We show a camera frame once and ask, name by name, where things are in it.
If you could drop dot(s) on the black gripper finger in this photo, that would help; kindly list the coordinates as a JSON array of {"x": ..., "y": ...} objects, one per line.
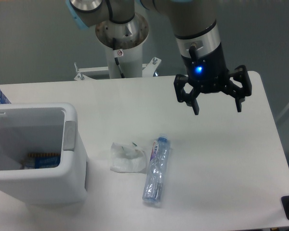
[
  {"x": 189, "y": 98},
  {"x": 237, "y": 84}
]

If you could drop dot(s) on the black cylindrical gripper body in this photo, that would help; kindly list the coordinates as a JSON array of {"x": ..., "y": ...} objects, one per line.
[{"x": 207, "y": 73}]

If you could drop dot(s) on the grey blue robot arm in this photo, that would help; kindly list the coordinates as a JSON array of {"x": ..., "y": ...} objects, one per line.
[{"x": 192, "y": 21}]

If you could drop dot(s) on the white plastic trash can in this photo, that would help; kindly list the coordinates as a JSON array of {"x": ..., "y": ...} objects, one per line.
[{"x": 42, "y": 128}]

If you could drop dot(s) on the crushed clear plastic bottle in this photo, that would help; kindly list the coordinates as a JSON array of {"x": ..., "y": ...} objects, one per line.
[{"x": 156, "y": 171}]

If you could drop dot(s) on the blue snack package in bin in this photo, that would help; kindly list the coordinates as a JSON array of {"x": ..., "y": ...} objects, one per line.
[{"x": 41, "y": 160}]

